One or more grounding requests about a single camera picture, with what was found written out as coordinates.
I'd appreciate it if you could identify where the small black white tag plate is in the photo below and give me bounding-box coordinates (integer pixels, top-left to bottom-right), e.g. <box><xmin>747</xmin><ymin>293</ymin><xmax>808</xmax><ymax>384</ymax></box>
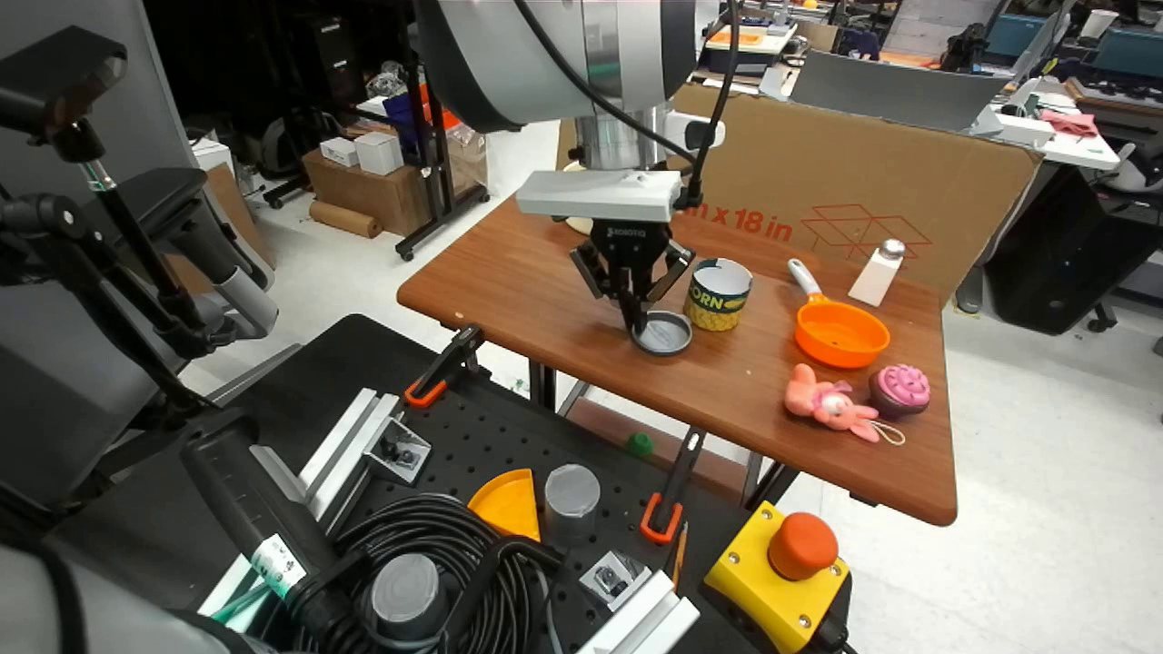
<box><xmin>577</xmin><ymin>550</ymin><xmax>653</xmax><ymax>614</ymax></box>
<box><xmin>366</xmin><ymin>415</ymin><xmax>433</xmax><ymax>487</ymax></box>

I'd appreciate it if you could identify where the black floor stand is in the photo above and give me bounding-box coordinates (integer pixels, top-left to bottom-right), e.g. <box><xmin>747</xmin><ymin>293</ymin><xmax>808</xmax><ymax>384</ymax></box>
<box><xmin>393</xmin><ymin>70</ymin><xmax>496</xmax><ymax>264</ymax></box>

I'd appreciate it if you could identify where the white shaker bottle grey cap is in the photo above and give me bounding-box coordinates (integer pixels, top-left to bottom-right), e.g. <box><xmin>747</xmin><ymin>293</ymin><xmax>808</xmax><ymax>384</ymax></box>
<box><xmin>847</xmin><ymin>237</ymin><xmax>908</xmax><ymax>309</ymax></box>

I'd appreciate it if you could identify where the grey wrist camera bar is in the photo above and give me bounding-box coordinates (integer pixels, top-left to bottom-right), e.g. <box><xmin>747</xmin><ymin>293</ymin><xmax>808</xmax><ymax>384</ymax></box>
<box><xmin>512</xmin><ymin>167</ymin><xmax>688</xmax><ymax>224</ymax></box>

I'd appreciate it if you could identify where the black perforated breadboard table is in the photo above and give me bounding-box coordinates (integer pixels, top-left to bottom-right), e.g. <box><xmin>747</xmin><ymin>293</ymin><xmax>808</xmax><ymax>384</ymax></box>
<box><xmin>68</xmin><ymin>309</ymin><xmax>850</xmax><ymax>654</ymax></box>

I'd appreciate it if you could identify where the light grey cylinder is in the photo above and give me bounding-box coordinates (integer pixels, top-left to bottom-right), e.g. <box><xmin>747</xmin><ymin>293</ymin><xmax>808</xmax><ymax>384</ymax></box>
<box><xmin>541</xmin><ymin>461</ymin><xmax>602</xmax><ymax>525</ymax></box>

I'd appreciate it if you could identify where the black clamp orange handle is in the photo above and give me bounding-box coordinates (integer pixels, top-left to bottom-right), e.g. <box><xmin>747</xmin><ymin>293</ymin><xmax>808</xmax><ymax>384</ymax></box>
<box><xmin>401</xmin><ymin>322</ymin><xmax>486</xmax><ymax>415</ymax></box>
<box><xmin>636</xmin><ymin>424</ymin><xmax>710</xmax><ymax>550</ymax></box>

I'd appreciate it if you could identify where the grey rounded robot base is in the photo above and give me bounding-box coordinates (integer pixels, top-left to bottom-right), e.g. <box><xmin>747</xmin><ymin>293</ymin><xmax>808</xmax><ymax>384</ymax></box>
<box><xmin>0</xmin><ymin>501</ymin><xmax>232</xmax><ymax>654</ymax></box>

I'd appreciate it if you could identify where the orange plastic wedge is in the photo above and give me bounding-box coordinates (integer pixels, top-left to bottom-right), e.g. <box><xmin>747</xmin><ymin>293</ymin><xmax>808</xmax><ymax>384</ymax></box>
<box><xmin>467</xmin><ymin>466</ymin><xmax>546</xmax><ymax>544</ymax></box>

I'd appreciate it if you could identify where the grey round plastic lid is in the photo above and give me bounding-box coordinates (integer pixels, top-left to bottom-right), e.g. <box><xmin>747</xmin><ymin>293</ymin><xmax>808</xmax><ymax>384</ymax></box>
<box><xmin>633</xmin><ymin>304</ymin><xmax>698</xmax><ymax>361</ymax></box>

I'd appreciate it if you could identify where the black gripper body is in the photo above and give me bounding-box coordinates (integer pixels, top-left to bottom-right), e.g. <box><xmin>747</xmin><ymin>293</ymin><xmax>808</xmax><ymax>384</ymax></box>
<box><xmin>587</xmin><ymin>217</ymin><xmax>676</xmax><ymax>264</ymax></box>

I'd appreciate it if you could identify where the grey flat panel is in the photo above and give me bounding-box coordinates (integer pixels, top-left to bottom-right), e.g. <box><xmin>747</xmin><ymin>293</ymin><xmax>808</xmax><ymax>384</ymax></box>
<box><xmin>794</xmin><ymin>48</ymin><xmax>1011</xmax><ymax>135</ymax></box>

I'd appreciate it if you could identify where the yellow emergency stop button box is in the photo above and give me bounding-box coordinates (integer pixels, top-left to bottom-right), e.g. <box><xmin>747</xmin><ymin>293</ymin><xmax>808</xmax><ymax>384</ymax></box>
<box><xmin>703</xmin><ymin>499</ymin><xmax>854</xmax><ymax>654</ymax></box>

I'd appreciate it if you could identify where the black foam tube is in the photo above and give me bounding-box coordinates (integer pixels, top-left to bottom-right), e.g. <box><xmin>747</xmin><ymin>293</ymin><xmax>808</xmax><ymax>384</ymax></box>
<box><xmin>180</xmin><ymin>409</ymin><xmax>341</xmax><ymax>610</ymax></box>

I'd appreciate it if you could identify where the white small box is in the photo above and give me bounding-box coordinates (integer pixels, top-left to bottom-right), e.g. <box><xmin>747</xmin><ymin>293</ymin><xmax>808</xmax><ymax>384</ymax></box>
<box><xmin>317</xmin><ymin>127</ymin><xmax>409</xmax><ymax>177</ymax></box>

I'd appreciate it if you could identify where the pink plush toy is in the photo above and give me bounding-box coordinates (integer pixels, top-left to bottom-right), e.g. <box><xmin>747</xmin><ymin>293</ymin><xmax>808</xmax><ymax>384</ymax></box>
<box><xmin>781</xmin><ymin>361</ymin><xmax>908</xmax><ymax>450</ymax></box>

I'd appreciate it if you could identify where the wooden table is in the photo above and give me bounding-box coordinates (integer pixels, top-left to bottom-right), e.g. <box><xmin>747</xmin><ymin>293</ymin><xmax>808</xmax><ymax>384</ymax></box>
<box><xmin>398</xmin><ymin>174</ymin><xmax>961</xmax><ymax>525</ymax></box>

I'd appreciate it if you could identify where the white desk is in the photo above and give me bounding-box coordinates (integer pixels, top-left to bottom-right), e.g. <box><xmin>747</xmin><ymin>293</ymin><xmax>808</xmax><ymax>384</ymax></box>
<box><xmin>968</xmin><ymin>70</ymin><xmax>1125</xmax><ymax>174</ymax></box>

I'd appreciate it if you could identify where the black camera on stand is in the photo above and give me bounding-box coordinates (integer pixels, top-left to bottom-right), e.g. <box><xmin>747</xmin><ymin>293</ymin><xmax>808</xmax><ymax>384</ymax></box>
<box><xmin>0</xmin><ymin>24</ymin><xmax>283</xmax><ymax>429</ymax></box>

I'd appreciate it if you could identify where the small brown cardboard box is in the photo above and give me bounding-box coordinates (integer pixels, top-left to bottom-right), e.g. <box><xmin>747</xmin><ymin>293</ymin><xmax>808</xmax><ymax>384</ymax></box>
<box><xmin>195</xmin><ymin>158</ymin><xmax>277</xmax><ymax>267</ymax></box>

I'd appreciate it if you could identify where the black cable coil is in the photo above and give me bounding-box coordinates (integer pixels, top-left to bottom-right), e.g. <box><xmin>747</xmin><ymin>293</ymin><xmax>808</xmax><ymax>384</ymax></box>
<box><xmin>286</xmin><ymin>487</ymin><xmax>566</xmax><ymax>654</ymax></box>

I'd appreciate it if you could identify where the aluminium extrusion rail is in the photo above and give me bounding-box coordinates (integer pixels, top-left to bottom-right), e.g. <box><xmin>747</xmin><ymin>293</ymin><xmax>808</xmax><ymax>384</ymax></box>
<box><xmin>575</xmin><ymin>571</ymin><xmax>707</xmax><ymax>654</ymax></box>
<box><xmin>296</xmin><ymin>384</ymin><xmax>409</xmax><ymax>524</ymax></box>

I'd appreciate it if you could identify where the dark grey cylinder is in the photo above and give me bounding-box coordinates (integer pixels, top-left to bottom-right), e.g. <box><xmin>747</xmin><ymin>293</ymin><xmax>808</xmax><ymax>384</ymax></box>
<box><xmin>366</xmin><ymin>550</ymin><xmax>449</xmax><ymax>645</ymax></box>

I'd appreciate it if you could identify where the pink frosted toy donut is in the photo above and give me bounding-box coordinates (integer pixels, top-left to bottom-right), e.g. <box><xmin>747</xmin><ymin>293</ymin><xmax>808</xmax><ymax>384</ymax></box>
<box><xmin>870</xmin><ymin>361</ymin><xmax>934</xmax><ymax>420</ymax></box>

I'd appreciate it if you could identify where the yellow corn can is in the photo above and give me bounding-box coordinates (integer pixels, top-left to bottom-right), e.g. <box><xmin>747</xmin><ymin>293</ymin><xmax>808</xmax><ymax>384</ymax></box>
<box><xmin>682</xmin><ymin>253</ymin><xmax>758</xmax><ymax>339</ymax></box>

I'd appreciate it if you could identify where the large cardboard box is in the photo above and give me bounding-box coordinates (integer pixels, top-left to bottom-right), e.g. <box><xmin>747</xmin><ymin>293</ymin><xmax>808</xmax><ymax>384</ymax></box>
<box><xmin>302</xmin><ymin>119</ymin><xmax>491</xmax><ymax>237</ymax></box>

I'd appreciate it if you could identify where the pink item on desk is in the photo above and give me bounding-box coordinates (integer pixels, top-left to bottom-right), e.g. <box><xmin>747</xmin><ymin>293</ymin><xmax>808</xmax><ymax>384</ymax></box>
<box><xmin>1042</xmin><ymin>105</ymin><xmax>1106</xmax><ymax>143</ymax></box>

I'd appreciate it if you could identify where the brown cardboard board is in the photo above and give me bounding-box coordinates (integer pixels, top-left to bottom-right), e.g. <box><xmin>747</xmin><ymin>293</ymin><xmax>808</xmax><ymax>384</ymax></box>
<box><xmin>667</xmin><ymin>79</ymin><xmax>1047</xmax><ymax>304</ymax></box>

